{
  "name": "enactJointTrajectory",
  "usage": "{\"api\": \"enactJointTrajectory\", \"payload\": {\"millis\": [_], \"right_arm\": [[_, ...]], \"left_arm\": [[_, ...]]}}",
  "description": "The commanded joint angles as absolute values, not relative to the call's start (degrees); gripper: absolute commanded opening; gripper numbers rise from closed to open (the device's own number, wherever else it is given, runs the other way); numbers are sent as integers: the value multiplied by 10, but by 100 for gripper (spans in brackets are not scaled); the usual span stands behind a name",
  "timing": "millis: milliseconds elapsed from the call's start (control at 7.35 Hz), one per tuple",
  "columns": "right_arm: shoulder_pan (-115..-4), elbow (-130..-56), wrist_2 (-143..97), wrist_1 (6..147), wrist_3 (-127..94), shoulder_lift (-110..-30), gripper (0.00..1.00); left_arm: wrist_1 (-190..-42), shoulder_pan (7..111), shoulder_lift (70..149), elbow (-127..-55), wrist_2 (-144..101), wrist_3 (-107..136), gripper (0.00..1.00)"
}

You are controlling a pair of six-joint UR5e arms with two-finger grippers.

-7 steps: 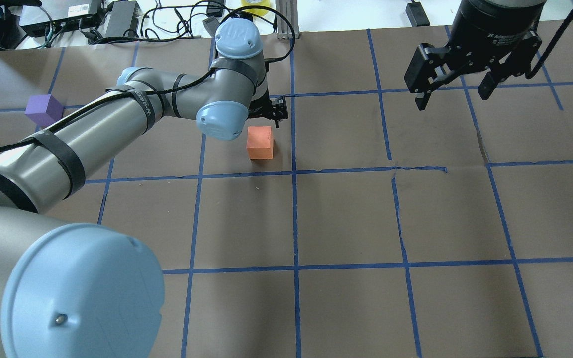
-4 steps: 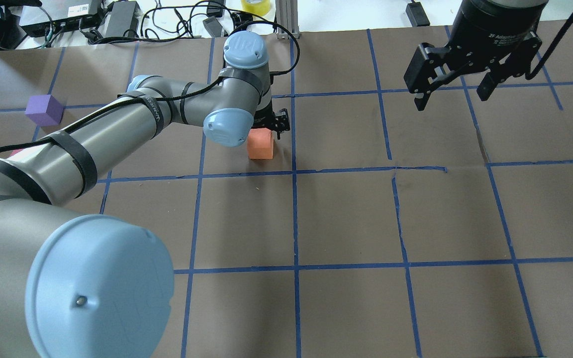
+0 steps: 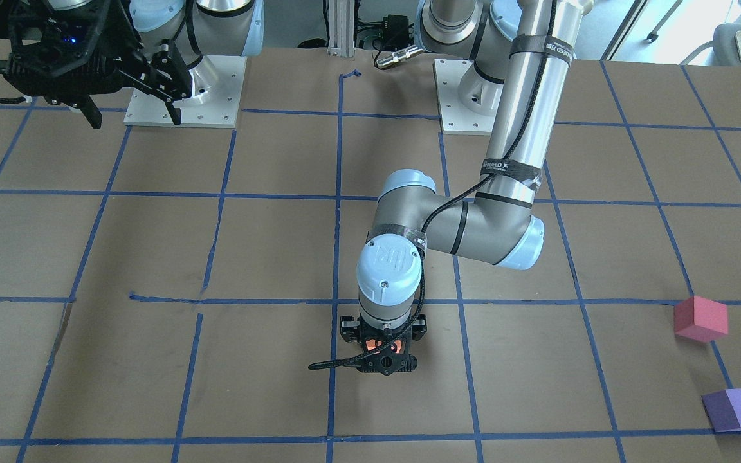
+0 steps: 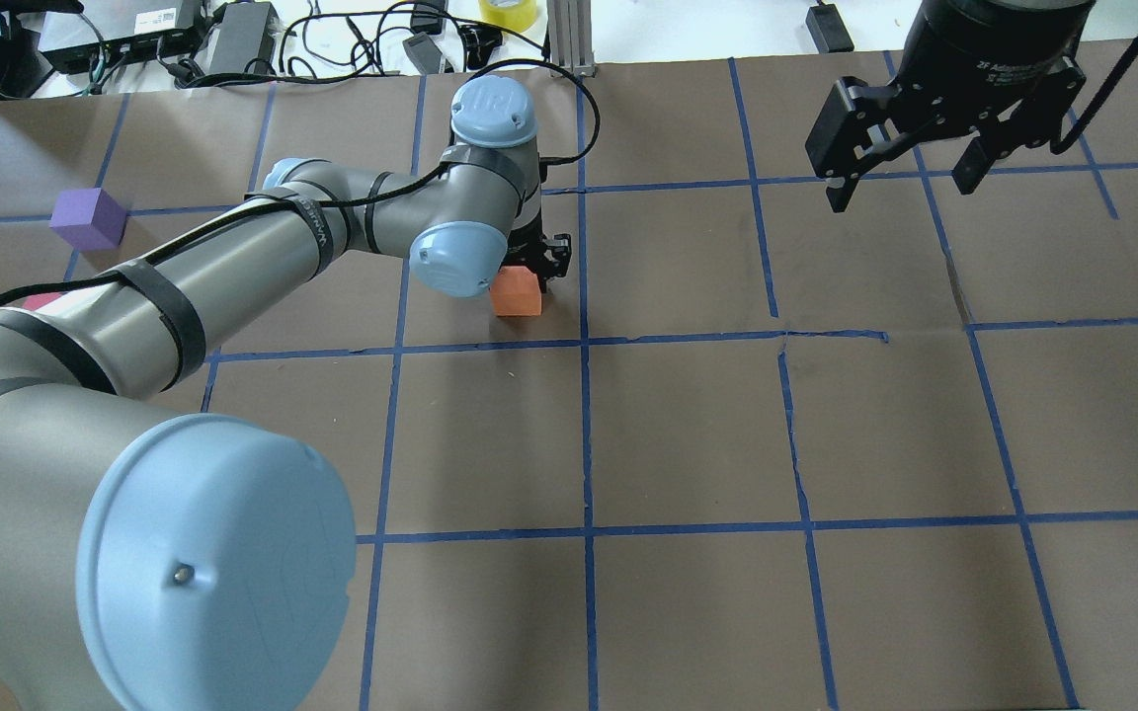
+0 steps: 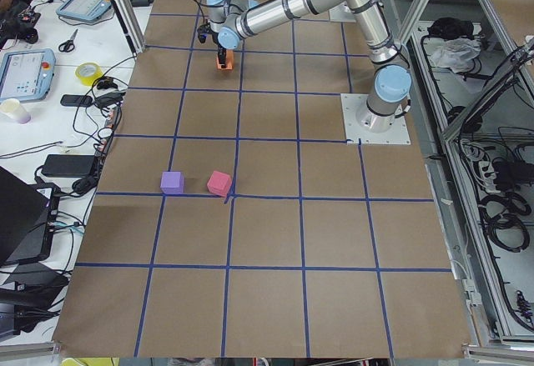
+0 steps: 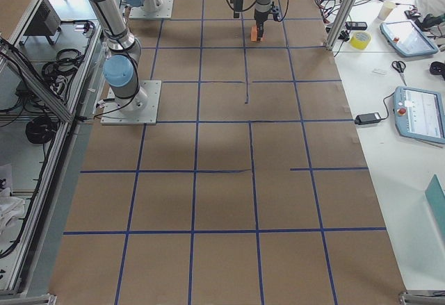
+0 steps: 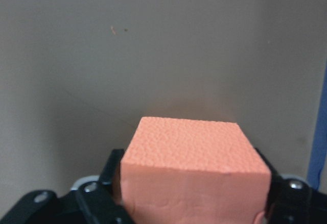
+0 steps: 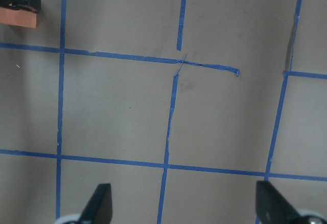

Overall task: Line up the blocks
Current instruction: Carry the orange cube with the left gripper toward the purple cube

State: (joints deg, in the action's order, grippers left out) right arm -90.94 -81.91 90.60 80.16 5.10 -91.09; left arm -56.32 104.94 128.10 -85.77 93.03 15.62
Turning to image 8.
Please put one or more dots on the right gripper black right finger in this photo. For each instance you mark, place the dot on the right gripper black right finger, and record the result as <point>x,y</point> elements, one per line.
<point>272,207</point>

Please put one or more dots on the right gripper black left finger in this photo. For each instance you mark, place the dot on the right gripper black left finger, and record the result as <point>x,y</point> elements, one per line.
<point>99,207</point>

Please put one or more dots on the orange foam block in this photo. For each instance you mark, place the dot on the orange foam block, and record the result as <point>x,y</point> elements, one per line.
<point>20,18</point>

